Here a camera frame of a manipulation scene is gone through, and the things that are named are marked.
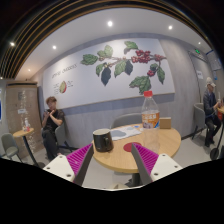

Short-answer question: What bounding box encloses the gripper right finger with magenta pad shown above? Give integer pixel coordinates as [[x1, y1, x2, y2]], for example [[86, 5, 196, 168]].
[[131, 143, 182, 185]]

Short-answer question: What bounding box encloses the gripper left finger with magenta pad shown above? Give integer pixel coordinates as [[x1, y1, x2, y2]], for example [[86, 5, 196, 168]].
[[44, 144, 93, 186]]

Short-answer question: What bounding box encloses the round wooden table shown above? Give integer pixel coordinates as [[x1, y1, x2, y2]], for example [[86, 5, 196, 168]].
[[91, 123, 182, 188]]

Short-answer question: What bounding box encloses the red round coaster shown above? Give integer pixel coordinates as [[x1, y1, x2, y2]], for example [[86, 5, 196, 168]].
[[123, 142, 141, 152]]

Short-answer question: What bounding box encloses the grey chair under seated person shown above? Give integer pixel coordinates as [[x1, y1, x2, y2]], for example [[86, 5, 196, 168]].
[[55, 123, 76, 152]]

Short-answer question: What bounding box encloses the dark green mug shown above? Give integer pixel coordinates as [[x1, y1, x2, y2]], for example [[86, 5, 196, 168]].
[[93, 128, 113, 152]]

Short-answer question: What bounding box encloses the small brown cardboard box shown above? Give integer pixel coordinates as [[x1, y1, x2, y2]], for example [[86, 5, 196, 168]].
[[160, 117, 171, 129]]

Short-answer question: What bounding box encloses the white paper sheet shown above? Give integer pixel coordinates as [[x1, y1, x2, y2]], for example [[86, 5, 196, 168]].
[[111, 125, 142, 141]]

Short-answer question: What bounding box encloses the seated person in black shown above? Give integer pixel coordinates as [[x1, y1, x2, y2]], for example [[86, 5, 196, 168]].
[[42, 96, 64, 160]]

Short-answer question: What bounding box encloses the grey chair behind table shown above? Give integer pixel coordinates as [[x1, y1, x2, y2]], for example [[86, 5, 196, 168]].
[[111, 113, 142, 129]]

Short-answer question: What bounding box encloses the clear plastic bottle red cap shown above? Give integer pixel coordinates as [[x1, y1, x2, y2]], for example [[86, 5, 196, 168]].
[[141, 91, 160, 153]]

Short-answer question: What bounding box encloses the small round side table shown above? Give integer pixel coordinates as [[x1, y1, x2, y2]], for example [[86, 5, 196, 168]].
[[13, 128, 45, 169]]

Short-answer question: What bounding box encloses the small bottle on side table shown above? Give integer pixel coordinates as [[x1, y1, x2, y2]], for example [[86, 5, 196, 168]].
[[24, 118, 30, 131]]

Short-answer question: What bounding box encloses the grey chair far left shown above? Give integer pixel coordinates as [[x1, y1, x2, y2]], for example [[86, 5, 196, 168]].
[[1, 133, 19, 159]]

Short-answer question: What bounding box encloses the grey chair at right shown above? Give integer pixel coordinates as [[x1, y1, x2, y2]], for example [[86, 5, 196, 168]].
[[193, 103, 206, 137]]

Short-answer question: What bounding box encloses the seated person with white cap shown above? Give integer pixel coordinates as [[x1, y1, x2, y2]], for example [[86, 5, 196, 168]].
[[203, 77, 221, 147]]

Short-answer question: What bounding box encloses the wooden locker cabinet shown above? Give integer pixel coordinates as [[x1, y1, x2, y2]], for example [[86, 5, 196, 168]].
[[6, 81, 43, 153]]

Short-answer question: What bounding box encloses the coffee plant wall mural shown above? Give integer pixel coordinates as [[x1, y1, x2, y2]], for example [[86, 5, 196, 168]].
[[81, 41, 166, 95]]

